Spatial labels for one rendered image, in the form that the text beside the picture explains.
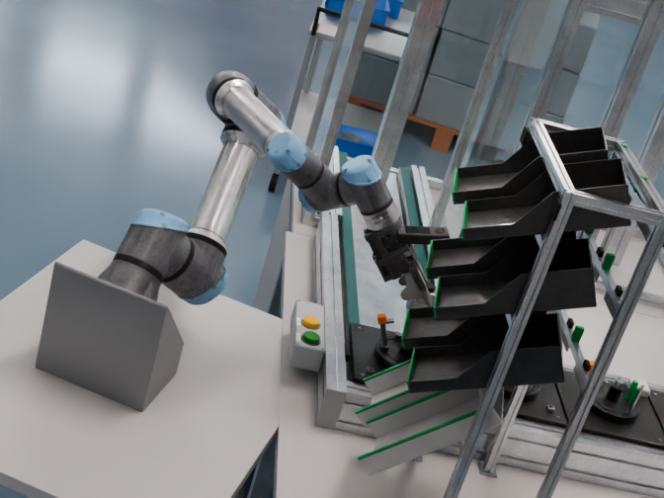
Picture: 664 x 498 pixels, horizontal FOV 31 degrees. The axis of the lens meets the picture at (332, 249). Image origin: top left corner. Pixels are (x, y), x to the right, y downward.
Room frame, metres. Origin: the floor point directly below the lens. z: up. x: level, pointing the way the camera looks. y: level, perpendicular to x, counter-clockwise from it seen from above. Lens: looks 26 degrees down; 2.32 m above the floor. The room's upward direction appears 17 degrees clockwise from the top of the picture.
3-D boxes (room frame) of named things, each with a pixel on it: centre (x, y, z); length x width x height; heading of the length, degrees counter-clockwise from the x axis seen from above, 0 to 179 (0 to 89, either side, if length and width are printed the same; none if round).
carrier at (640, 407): (2.43, -0.72, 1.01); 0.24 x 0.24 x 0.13; 9
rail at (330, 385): (2.60, -0.04, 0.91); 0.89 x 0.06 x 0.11; 9
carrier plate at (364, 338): (2.35, -0.23, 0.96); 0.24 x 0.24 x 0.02; 9
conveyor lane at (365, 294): (2.65, -0.21, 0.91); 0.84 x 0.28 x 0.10; 9
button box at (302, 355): (2.40, 0.00, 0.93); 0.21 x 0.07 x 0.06; 9
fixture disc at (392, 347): (2.35, -0.23, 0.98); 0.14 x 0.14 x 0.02
